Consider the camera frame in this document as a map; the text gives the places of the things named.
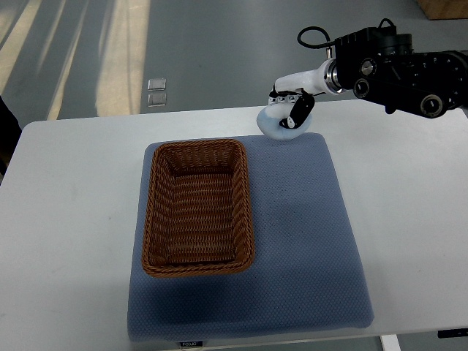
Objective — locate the black table label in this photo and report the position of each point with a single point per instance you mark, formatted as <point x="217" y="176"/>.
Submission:
<point x="189" y="344"/>

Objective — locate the blue quilted mat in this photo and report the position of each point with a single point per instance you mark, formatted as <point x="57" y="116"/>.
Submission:
<point x="306" y="275"/>

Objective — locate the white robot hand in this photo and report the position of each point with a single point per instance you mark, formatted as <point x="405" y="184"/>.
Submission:
<point x="321" y="80"/>

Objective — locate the wooden box corner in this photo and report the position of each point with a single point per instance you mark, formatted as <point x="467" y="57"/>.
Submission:
<point x="445" y="10"/>

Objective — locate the lower metal floor plate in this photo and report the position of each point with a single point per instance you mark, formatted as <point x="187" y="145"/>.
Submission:
<point x="157" y="99"/>

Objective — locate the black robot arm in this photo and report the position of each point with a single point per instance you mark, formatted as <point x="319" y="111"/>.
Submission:
<point x="378" y="65"/>

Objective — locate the dark clothed person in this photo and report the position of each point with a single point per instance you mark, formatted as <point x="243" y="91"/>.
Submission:
<point x="10" y="135"/>

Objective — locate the white table leg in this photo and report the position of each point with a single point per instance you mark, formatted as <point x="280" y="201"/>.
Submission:
<point x="390" y="342"/>

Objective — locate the black table bracket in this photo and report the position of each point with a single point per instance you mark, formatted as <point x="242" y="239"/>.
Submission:
<point x="452" y="333"/>

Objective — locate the upper metal floor plate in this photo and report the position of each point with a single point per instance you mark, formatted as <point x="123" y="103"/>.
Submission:
<point x="157" y="84"/>

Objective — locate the light blue plush toy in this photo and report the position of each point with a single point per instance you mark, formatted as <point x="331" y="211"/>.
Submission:
<point x="268" y="121"/>

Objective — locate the brown wicker basket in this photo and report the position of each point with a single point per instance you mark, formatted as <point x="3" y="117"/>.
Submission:
<point x="198" y="216"/>

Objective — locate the metal floor plate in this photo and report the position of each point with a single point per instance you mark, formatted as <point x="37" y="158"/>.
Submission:
<point x="157" y="99"/>
<point x="157" y="84"/>

